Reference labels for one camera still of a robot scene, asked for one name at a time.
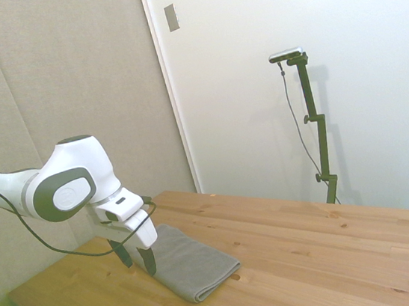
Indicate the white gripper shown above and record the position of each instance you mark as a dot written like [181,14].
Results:
[145,230]

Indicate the grey towel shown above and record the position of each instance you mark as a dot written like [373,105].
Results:
[192,264]

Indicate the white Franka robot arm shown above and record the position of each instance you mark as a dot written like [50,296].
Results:
[74,166]

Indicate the white door trim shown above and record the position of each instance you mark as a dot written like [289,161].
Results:
[170,89]

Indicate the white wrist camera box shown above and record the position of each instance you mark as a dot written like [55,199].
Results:
[126,206]

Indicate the dark green camera stand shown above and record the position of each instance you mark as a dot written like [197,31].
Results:
[322,145]

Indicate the grey wall plate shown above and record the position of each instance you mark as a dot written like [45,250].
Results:
[172,17]

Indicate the silver camera on stand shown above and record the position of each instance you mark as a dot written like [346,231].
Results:
[286,54]

